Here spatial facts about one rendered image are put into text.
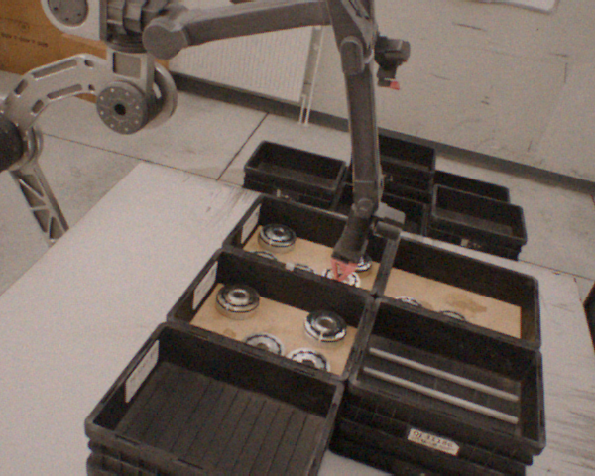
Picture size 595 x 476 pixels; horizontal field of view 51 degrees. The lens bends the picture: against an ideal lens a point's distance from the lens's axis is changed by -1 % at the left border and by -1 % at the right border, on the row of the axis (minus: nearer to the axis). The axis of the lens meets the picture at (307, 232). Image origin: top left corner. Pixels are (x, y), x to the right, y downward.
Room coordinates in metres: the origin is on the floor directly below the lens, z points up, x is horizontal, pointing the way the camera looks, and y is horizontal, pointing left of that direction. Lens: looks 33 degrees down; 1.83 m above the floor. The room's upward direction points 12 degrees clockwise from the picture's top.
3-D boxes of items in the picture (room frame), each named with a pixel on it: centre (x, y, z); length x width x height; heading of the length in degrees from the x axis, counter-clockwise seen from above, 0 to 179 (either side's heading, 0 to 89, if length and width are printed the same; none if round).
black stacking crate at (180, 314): (1.06, 0.03, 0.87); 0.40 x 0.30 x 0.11; 80
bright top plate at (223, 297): (1.15, 0.13, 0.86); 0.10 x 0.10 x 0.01
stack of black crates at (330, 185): (2.42, 0.11, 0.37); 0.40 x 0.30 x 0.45; 84
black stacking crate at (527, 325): (1.29, -0.41, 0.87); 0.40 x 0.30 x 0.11; 80
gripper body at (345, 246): (1.27, -0.11, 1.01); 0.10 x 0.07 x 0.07; 167
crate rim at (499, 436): (0.99, -0.36, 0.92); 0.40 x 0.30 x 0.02; 80
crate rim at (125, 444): (0.77, 0.09, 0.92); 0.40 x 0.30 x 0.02; 80
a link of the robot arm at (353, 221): (1.27, -0.12, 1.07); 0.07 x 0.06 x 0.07; 85
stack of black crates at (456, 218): (2.34, -0.69, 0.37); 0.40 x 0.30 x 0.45; 84
